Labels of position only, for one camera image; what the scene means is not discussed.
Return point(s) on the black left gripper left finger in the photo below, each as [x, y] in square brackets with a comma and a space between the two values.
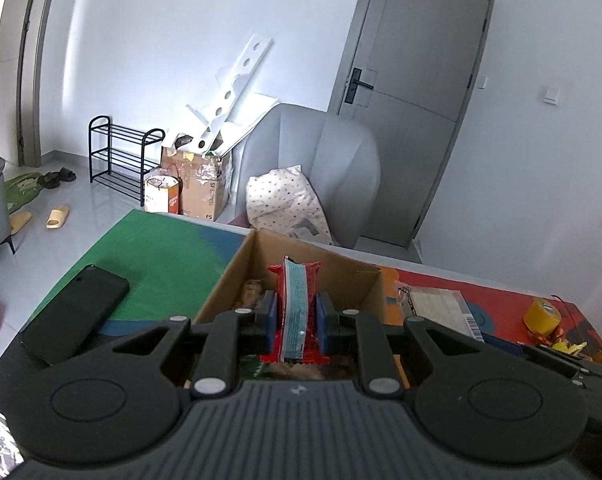
[118, 400]

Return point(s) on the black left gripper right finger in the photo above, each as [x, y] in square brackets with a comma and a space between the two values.
[475, 400]

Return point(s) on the clear cream wafer packet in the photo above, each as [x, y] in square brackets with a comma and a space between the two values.
[443, 306]

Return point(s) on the clear bag of biscuits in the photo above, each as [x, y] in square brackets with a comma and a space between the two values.
[253, 296]

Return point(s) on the red white snack packet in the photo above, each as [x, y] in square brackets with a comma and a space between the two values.
[299, 332]

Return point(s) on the yellow plastic clip toy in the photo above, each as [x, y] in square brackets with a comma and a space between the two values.
[567, 347]

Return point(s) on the yellow tape roll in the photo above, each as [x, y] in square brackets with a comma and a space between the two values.
[542, 317]

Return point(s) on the black smartphone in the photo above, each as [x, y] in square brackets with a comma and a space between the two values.
[74, 315]

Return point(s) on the open cardboard box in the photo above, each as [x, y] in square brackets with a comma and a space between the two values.
[349, 283]

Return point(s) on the yellow slipper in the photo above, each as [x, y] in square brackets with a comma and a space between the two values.
[57, 218]

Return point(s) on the white orange paper bag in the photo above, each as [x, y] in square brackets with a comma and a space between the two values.
[161, 194]

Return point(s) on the dark sandals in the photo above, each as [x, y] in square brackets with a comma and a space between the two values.
[54, 179]

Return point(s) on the green floor rug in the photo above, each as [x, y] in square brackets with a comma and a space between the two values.
[22, 190]

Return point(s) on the brown cardboard box on floor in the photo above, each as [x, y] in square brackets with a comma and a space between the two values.
[205, 181]

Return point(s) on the black metal shoe rack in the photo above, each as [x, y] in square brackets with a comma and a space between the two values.
[120, 157]

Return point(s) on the white dotted pillow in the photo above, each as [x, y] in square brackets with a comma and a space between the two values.
[283, 201]

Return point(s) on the grey upholstered armchair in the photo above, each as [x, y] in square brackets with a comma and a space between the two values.
[339, 158]

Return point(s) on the white perforated board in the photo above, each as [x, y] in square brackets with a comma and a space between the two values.
[235, 107]

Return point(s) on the grey room door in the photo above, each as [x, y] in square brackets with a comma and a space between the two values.
[421, 56]

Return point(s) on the grey open side door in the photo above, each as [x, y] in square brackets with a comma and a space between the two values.
[23, 25]

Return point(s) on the white wall switch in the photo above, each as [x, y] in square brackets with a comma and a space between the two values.
[552, 96]

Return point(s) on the black door handle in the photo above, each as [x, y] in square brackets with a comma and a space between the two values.
[354, 83]

